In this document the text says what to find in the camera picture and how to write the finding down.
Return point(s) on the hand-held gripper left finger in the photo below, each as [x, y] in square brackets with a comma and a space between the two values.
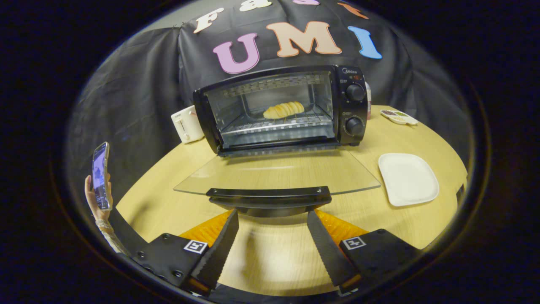
[219, 249]

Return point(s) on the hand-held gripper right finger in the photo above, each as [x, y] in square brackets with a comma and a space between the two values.
[327, 253]

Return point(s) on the ridged bread roll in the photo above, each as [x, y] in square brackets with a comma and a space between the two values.
[283, 109]

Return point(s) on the black toaster oven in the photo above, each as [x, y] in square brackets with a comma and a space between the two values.
[354, 76]

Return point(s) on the white pop-up toaster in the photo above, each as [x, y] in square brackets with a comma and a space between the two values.
[185, 124]

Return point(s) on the white square plate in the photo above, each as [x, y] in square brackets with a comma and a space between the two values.
[407, 179]

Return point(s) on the smartphone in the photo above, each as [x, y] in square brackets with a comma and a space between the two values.
[101, 177]

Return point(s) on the white divided condiment dish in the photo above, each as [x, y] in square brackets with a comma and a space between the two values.
[398, 117]

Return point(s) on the pink drink bottle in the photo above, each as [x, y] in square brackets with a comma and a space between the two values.
[368, 101]

